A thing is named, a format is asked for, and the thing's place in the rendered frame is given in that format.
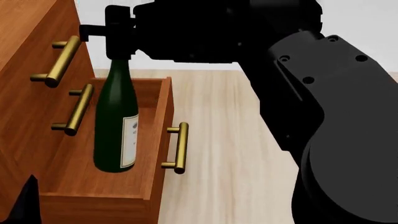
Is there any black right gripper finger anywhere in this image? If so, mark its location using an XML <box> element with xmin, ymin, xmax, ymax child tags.
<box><xmin>104</xmin><ymin>4</ymin><xmax>137</xmax><ymax>62</ymax></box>
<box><xmin>78</xmin><ymin>24</ymin><xmax>107</xmax><ymax>43</ymax></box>

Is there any green wine bottle white label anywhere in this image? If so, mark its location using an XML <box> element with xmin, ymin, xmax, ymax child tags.
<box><xmin>93</xmin><ymin>58</ymin><xmax>139</xmax><ymax>174</ymax></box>

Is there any wooden drawer cabinet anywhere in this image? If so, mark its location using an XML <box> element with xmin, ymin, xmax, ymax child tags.
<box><xmin>0</xmin><ymin>0</ymin><xmax>97</xmax><ymax>217</ymax></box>

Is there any open wooden drawer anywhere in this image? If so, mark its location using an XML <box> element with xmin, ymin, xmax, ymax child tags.
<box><xmin>39</xmin><ymin>77</ymin><xmax>174</xmax><ymax>224</ymax></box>

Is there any long brass drawer handle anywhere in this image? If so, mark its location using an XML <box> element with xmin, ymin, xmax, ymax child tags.
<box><xmin>29</xmin><ymin>35</ymin><xmax>83</xmax><ymax>89</ymax></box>

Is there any medium brass drawer handle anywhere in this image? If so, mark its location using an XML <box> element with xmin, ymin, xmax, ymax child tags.
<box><xmin>50</xmin><ymin>83</ymin><xmax>95</xmax><ymax>137</ymax></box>

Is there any short brass drawer handle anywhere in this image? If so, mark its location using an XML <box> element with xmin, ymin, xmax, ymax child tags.
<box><xmin>160</xmin><ymin>121</ymin><xmax>190</xmax><ymax>175</ymax></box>

